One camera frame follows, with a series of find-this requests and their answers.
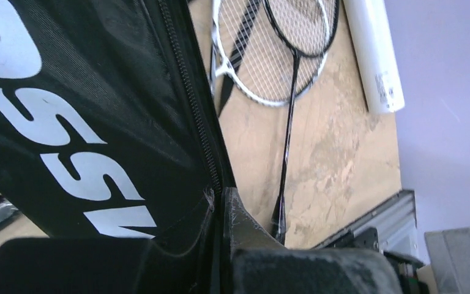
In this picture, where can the black racket bag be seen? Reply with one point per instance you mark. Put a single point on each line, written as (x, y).
(238, 50)
(107, 125)

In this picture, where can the black badminton racket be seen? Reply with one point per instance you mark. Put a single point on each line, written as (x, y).
(308, 29)

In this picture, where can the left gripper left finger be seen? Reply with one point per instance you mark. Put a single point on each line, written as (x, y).
(124, 260)

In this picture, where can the white frame badminton racket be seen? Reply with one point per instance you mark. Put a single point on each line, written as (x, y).
(266, 69)

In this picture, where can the white shuttlecock tube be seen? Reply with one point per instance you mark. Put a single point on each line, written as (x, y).
(370, 31)

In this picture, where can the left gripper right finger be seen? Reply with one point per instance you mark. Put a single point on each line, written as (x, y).
(254, 262)

